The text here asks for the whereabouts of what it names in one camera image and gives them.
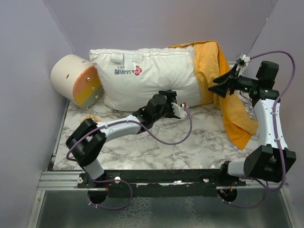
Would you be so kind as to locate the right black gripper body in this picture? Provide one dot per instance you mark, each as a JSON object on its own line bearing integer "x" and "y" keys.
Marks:
{"x": 241, "y": 83}

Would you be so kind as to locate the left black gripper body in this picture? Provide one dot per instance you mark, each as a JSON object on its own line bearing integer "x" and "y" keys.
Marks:
{"x": 167, "y": 111}

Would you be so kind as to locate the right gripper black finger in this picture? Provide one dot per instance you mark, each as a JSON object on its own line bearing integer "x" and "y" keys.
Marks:
{"x": 223, "y": 89}
{"x": 228, "y": 78}

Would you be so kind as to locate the white pillow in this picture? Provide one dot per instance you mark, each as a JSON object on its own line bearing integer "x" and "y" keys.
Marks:
{"x": 132, "y": 77}

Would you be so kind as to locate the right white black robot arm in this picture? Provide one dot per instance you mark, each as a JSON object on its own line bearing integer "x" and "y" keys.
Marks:
{"x": 272, "y": 159}

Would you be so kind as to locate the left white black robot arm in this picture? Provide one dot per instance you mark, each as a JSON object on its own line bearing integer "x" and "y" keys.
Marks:
{"x": 86, "y": 142}

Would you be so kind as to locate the small orange patterned card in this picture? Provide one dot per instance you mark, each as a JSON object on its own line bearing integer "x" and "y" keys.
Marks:
{"x": 92, "y": 117}

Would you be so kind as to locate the white cylinder with orange lid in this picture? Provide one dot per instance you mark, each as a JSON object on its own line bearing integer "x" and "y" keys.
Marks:
{"x": 77, "y": 80}

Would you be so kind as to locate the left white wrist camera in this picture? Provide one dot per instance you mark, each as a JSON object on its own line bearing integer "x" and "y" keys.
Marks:
{"x": 180, "y": 111}

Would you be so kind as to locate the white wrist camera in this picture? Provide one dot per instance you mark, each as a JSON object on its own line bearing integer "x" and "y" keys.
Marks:
{"x": 180, "y": 111}
{"x": 242, "y": 59}

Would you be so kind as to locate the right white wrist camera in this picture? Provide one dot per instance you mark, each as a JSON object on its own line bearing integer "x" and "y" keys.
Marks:
{"x": 242, "y": 59}

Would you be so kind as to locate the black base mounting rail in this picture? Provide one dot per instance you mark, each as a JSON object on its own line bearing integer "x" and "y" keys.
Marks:
{"x": 124, "y": 189}

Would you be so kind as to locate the aluminium frame rail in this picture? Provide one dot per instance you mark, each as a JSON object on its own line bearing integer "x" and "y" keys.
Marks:
{"x": 72, "y": 180}

